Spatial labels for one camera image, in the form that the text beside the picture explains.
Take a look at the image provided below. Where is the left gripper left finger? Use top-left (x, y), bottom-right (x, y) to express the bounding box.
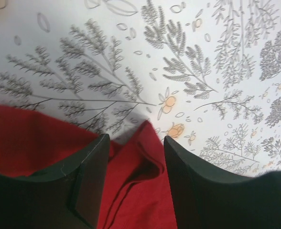
top-left (0, 134), bottom-right (109, 229)

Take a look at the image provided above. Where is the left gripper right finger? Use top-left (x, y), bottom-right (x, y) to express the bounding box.
top-left (164, 136), bottom-right (281, 229)

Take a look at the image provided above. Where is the red t-shirt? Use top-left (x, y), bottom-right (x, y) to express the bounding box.
top-left (0, 105), bottom-right (177, 229)

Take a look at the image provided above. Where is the floral patterned table mat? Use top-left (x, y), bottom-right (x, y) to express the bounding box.
top-left (0, 0), bottom-right (281, 176)

